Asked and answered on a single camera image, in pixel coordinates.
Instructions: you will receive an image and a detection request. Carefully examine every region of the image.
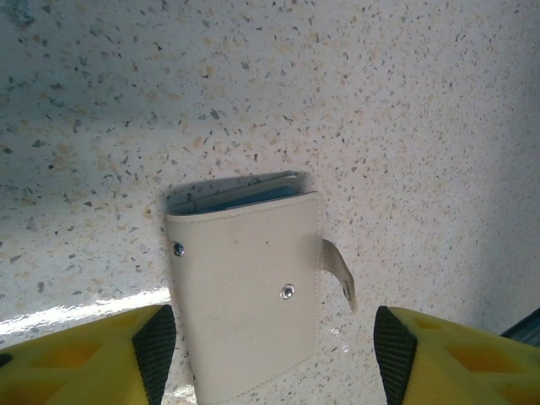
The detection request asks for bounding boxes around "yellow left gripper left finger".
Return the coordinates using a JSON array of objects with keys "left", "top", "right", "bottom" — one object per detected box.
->
[{"left": 0, "top": 303, "right": 176, "bottom": 405}]

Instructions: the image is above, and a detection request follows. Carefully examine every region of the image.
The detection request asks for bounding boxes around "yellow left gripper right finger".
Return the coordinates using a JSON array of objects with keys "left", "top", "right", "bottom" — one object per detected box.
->
[{"left": 373, "top": 305, "right": 540, "bottom": 405}]

